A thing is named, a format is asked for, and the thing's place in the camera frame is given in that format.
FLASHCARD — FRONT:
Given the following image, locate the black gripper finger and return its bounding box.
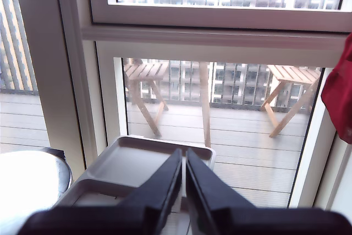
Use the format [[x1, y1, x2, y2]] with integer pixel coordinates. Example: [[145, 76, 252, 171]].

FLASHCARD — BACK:
[[185, 148, 257, 235], [115, 148, 183, 235]]

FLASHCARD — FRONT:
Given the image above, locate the grey recycling bin lid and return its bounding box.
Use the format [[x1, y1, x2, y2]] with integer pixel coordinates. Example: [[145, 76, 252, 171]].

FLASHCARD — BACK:
[[54, 135, 216, 209]]

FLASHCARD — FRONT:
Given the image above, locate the balcony railing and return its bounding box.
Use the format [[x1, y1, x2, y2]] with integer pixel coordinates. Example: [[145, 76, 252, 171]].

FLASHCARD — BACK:
[[0, 0, 322, 113]]

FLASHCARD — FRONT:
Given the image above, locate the round dark side table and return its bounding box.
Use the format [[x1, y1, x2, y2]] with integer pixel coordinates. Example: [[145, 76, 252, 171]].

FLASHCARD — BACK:
[[0, 148, 74, 219]]

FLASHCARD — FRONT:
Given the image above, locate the red cloth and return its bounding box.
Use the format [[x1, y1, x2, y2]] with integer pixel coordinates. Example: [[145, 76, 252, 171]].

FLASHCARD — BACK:
[[321, 32, 352, 145]]

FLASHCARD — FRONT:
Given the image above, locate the white glazed balcony door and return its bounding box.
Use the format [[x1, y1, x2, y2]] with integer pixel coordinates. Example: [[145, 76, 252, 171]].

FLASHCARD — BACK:
[[0, 0, 86, 174]]

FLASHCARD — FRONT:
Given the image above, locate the white window frame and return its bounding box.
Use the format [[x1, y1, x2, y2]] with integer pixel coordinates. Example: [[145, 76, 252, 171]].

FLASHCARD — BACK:
[[54, 0, 352, 209]]

